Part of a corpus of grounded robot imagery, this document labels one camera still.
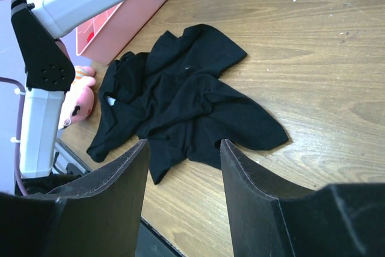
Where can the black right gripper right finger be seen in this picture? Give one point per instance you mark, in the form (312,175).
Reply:
(271,216)

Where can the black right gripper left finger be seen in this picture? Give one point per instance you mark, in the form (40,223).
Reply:
(22,224)

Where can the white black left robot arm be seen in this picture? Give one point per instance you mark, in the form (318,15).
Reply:
(39,26)

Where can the black t-shirt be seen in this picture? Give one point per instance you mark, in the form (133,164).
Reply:
(173,97)

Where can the pink plush striped hat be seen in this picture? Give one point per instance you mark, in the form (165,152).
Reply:
(79,100)

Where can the pink divided organizer box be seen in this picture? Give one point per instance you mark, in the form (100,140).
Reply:
(114,29)

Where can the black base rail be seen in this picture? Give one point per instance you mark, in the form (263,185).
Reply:
(99,214)

